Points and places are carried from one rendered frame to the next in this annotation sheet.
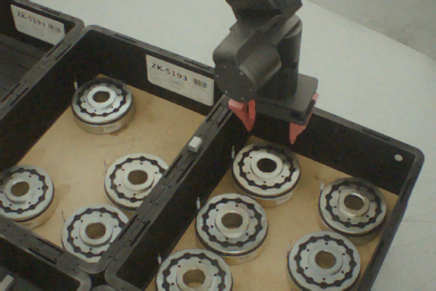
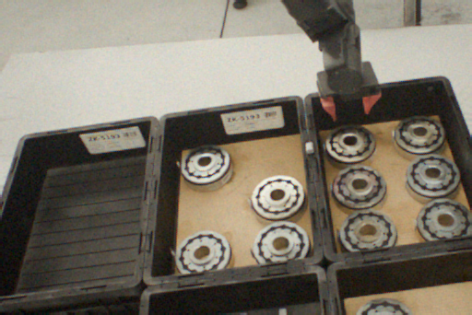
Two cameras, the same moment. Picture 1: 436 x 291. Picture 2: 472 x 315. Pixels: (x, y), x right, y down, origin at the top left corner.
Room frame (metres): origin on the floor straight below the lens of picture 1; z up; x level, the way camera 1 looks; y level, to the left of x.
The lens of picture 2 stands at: (-0.01, 0.35, 1.72)
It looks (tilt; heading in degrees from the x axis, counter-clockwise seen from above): 51 degrees down; 334
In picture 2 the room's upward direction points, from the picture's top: 9 degrees counter-clockwise
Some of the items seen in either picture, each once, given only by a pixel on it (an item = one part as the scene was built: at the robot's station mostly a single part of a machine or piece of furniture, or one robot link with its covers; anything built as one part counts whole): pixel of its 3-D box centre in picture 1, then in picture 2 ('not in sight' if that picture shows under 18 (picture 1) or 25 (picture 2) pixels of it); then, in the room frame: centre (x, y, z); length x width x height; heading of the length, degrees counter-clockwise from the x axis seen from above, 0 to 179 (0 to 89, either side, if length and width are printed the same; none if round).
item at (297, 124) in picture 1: (286, 115); (358, 96); (0.63, -0.09, 0.98); 0.07 x 0.07 x 0.09; 68
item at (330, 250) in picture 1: (325, 260); (433, 173); (0.48, -0.15, 0.86); 0.05 x 0.05 x 0.01
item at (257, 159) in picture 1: (266, 166); (350, 141); (0.64, -0.07, 0.86); 0.05 x 0.05 x 0.01
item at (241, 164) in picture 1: (266, 168); (350, 143); (0.64, -0.07, 0.86); 0.10 x 0.10 x 0.01
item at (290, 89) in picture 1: (276, 73); (346, 69); (0.64, -0.07, 1.06); 0.10 x 0.07 x 0.07; 68
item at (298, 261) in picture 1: (325, 262); (432, 174); (0.48, -0.15, 0.86); 0.10 x 0.10 x 0.01
